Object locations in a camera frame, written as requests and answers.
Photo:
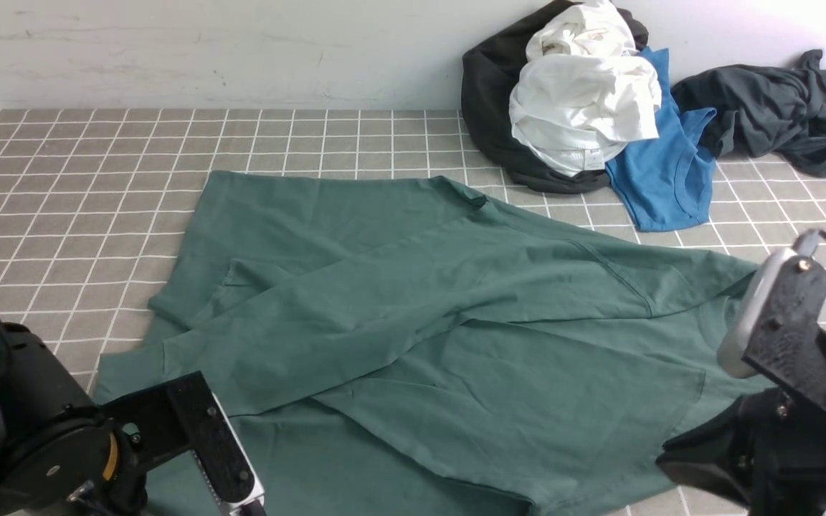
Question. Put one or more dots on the white crumpled shirt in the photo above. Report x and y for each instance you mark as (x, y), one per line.
(585, 92)

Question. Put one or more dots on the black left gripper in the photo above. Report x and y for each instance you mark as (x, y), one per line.
(77, 464)

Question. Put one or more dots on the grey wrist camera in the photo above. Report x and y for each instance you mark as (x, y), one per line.
(776, 333)
(155, 425)

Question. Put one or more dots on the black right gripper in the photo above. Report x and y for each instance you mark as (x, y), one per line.
(767, 451)

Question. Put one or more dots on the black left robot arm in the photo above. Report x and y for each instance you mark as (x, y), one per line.
(35, 387)

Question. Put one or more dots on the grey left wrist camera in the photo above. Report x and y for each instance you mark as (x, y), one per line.
(155, 425)

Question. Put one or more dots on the green long-sleeve top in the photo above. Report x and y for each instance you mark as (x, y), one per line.
(415, 347)

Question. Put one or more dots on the blue t-shirt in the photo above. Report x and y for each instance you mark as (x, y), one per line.
(666, 183)

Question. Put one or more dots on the dark grey crumpled garment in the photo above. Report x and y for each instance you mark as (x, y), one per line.
(763, 110)

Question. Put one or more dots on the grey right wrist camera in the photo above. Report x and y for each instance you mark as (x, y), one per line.
(776, 333)

